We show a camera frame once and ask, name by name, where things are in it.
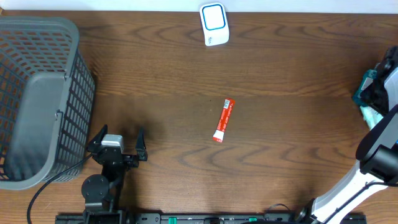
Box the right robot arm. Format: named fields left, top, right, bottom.
left=293, top=46, right=397, bottom=223

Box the blue mouthwash bottle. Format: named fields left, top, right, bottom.
left=353, top=69, right=377, bottom=107

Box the red Nescafe stick sachet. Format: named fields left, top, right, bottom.
left=213, top=98, right=235, bottom=142

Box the grey plastic mesh basket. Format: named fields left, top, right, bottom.
left=1, top=16, right=95, bottom=190

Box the white wet wipes pack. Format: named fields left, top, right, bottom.
left=359, top=106, right=383, bottom=130

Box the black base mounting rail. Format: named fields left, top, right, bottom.
left=55, top=212, right=368, bottom=224

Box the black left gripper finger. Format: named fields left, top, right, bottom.
left=86, top=124, right=108, bottom=153
left=135, top=128, right=148, bottom=161

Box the white barcode scanner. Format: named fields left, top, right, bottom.
left=199, top=2, right=229, bottom=47

